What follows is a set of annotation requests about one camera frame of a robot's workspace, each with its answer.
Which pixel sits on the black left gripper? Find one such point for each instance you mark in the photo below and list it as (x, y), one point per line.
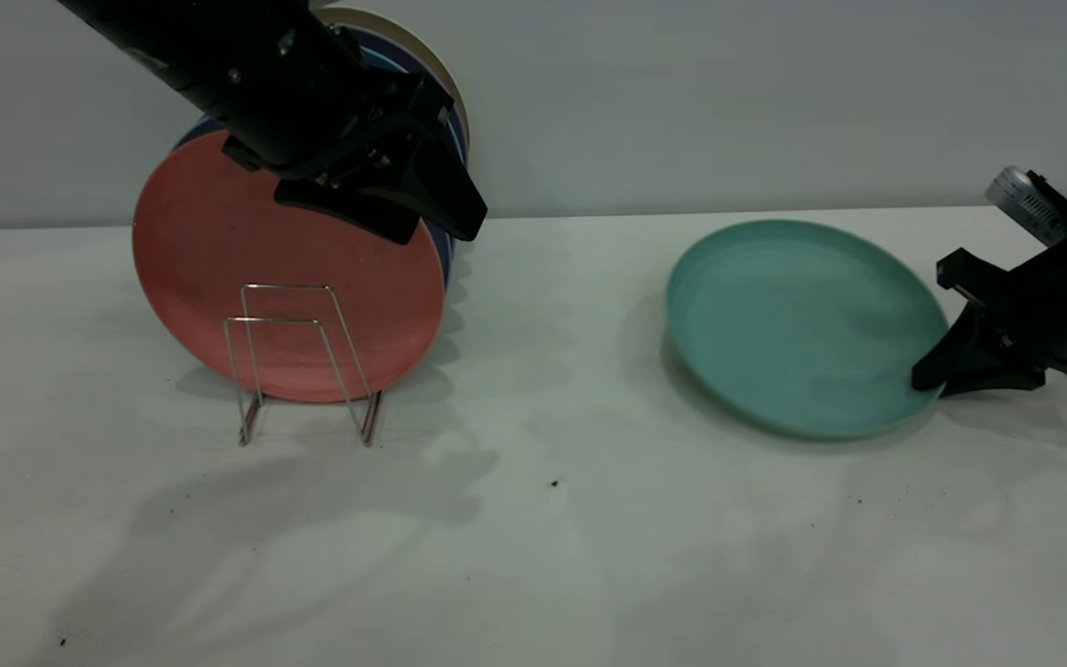
(385, 120)

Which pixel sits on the green round plate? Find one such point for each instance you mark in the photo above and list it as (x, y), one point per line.
(793, 324)

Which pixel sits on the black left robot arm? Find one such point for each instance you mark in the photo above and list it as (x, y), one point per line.
(219, 56)

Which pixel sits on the teal blue round plate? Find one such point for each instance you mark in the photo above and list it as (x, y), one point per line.
(387, 63)

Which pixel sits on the beige round plate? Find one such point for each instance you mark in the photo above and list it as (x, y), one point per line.
(432, 56)

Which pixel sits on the pink round plate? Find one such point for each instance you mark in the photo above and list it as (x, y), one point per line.
(209, 259)

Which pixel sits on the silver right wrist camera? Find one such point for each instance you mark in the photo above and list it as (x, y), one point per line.
(1020, 196)

